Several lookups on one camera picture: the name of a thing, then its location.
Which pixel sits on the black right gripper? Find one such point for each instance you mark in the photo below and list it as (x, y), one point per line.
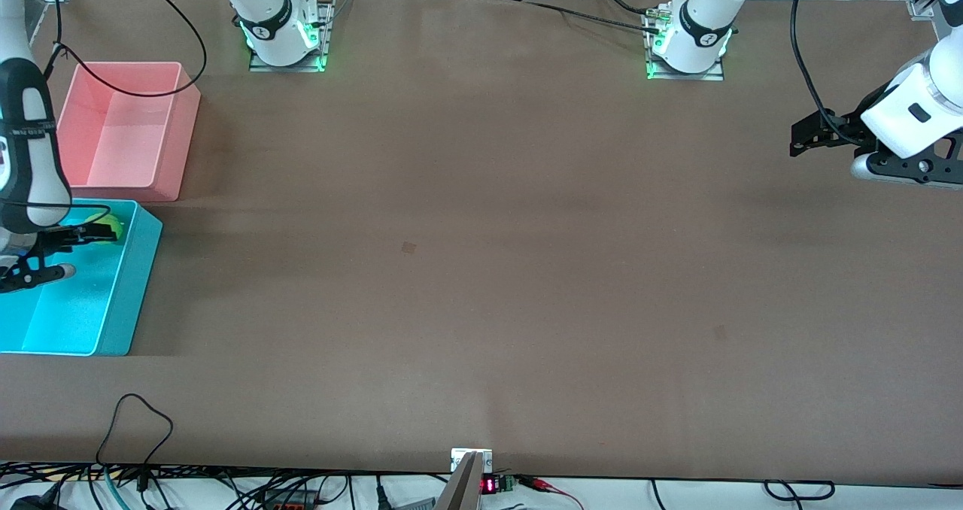
(66, 235)

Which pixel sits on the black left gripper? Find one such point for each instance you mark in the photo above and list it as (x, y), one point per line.
(841, 130)

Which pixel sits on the yellow Roland Garros tennis ball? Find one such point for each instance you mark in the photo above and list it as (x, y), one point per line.
(107, 221)

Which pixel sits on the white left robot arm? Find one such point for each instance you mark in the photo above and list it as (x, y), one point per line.
(918, 111)

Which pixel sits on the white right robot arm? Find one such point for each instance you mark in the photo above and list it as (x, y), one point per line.
(263, 13)

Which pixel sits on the blue plastic bin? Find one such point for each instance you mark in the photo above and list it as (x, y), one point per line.
(83, 307)

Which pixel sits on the pink plastic bin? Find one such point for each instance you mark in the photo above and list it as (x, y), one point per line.
(120, 130)

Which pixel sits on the white mounting plate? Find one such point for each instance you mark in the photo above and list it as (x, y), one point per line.
(487, 459)

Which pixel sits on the red LED display module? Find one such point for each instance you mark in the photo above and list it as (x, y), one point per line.
(493, 485)

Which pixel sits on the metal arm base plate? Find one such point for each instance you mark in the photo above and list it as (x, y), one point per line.
(685, 76)
(325, 36)

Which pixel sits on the grey camera mount arm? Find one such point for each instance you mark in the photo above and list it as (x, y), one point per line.
(463, 487)

